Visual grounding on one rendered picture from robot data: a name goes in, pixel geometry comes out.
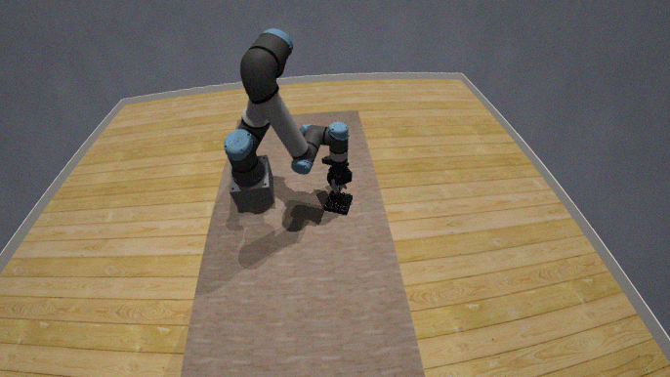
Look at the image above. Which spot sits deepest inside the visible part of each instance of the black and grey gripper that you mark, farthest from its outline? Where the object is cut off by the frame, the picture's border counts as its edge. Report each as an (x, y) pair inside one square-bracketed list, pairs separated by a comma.
[(339, 175)]

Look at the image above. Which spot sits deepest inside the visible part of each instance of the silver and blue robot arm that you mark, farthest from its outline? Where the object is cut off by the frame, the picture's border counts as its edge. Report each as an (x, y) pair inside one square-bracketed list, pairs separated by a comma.
[(259, 68)]

